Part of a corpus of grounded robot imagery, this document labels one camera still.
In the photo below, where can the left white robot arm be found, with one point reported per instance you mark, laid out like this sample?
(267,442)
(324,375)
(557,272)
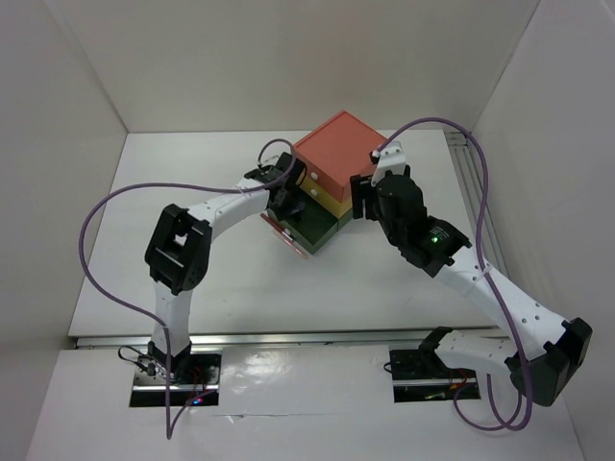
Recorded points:
(179,249)

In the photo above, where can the yellow drawer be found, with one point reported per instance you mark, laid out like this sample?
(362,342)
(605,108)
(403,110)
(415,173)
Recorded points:
(333,196)

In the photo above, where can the aluminium rail right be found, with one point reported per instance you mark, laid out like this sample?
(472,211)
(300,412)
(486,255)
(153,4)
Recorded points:
(466,162)

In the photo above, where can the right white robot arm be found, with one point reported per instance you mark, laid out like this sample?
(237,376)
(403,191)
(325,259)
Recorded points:
(542,350)

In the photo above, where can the three-drawer organizer box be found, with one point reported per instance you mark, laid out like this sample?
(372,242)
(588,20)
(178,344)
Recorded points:
(333,153)

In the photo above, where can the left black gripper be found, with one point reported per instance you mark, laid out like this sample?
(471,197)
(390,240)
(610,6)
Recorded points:
(293,207)

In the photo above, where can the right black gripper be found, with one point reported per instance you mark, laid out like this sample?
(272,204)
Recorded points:
(361,188)

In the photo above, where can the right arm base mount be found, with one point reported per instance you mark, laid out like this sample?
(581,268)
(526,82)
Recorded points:
(415,381)

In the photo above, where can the aluminium rail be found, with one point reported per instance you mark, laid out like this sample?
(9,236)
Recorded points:
(297,338)
(466,162)

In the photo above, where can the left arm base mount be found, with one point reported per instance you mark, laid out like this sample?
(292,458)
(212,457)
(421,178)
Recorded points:
(196,382)

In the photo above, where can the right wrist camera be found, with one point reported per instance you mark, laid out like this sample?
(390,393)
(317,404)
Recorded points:
(390,159)

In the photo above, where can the red top drawer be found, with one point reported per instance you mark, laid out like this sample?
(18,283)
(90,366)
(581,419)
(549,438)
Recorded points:
(340,147)

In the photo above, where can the aluminium rail front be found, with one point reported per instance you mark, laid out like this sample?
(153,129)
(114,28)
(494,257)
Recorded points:
(297,338)

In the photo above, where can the green bottom drawer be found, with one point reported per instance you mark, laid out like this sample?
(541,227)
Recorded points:
(310,224)

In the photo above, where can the pink lip liner pencil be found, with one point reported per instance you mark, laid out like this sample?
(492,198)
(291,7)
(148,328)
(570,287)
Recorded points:
(285,237)

